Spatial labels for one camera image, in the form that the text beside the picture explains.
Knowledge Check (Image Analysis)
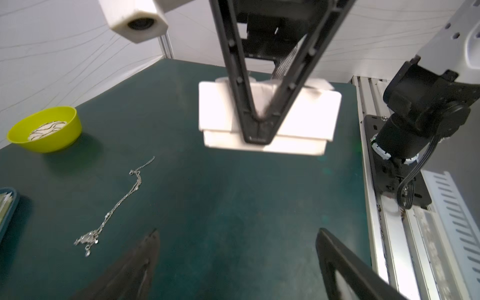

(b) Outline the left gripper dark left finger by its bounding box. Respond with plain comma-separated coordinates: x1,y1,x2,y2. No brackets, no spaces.
71,230,160,300

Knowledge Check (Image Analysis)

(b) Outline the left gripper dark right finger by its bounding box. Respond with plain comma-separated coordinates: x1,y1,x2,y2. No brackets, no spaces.
316,227,405,300

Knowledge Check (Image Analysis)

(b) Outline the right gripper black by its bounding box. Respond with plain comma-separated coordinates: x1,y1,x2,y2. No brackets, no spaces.
209,0,355,145

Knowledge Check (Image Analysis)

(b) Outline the thin silver necklace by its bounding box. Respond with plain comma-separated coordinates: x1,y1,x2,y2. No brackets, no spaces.
74,156,156,258

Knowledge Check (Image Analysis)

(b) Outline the white jewelry box base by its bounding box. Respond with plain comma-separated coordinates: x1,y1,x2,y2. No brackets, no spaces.
199,77,342,156

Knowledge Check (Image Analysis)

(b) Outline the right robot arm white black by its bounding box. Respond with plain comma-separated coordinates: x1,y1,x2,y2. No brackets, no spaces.
199,1,480,162

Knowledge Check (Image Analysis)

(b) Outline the blue rectangular tray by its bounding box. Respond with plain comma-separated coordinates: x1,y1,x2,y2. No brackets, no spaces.
0,187,19,241

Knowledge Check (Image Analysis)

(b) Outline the white striped item in bowl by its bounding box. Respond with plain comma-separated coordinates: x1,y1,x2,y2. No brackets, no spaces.
27,121,67,141

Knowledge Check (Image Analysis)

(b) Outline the yellow-green plastic bowl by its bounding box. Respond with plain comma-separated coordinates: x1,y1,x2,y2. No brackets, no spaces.
6,106,83,153

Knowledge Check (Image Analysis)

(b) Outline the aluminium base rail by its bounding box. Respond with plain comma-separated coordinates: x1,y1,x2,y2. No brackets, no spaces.
352,75,470,300

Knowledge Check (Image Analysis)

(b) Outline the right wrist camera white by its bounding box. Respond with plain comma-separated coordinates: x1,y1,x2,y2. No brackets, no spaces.
99,0,168,44

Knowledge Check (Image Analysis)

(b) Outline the white slotted cable duct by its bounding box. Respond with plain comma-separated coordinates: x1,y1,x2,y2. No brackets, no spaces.
422,171,480,300

